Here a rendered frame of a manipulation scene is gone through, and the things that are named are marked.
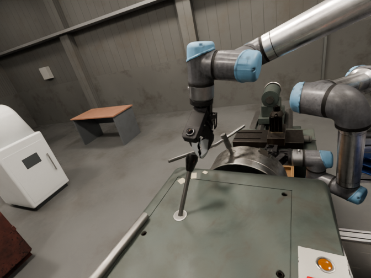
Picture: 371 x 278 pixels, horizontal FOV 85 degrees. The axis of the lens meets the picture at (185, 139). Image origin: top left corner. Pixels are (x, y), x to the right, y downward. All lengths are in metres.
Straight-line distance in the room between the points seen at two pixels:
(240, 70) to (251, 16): 4.28
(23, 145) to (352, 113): 3.37
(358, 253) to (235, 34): 4.09
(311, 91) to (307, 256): 0.54
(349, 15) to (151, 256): 0.68
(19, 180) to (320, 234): 3.31
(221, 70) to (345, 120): 0.45
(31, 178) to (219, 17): 4.35
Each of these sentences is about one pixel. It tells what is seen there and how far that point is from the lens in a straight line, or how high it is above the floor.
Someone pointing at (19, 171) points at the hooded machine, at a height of 0.63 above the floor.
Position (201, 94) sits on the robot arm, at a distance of 0.58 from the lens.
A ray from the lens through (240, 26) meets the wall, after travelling 4.79.
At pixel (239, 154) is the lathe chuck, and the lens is 0.79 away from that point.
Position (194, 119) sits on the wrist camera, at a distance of 0.58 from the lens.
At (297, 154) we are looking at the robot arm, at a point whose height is 1.11.
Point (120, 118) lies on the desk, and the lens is 4.34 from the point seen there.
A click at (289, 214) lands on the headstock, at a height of 1.25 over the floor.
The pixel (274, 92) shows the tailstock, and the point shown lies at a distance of 1.82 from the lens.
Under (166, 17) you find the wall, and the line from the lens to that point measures 5.21.
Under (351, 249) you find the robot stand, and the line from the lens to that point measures 1.87.
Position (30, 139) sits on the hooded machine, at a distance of 3.47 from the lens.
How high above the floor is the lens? 1.66
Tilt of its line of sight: 26 degrees down
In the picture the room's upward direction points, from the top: 14 degrees counter-clockwise
